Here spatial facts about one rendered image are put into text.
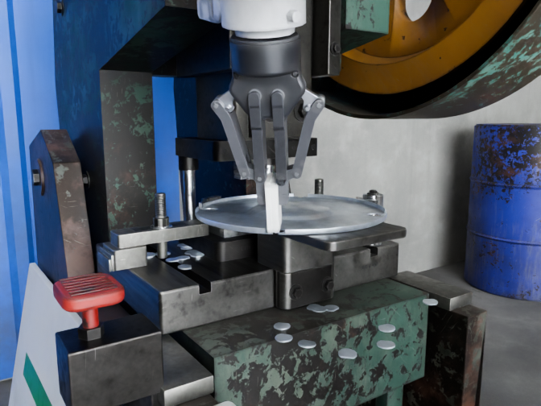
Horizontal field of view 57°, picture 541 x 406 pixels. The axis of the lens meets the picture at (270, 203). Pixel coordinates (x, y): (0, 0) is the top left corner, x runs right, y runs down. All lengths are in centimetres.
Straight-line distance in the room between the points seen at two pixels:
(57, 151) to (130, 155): 16
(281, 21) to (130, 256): 42
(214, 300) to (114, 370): 20
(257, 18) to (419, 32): 61
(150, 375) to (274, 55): 35
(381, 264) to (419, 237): 219
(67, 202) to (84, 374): 52
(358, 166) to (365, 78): 155
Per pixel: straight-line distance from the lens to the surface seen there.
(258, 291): 74
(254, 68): 52
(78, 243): 100
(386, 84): 107
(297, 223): 68
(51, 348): 106
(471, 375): 91
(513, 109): 372
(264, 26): 51
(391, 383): 86
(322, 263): 76
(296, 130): 77
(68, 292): 53
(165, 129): 200
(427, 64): 100
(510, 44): 87
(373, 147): 270
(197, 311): 69
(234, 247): 78
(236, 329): 69
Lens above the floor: 93
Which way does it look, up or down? 10 degrees down
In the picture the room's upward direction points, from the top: straight up
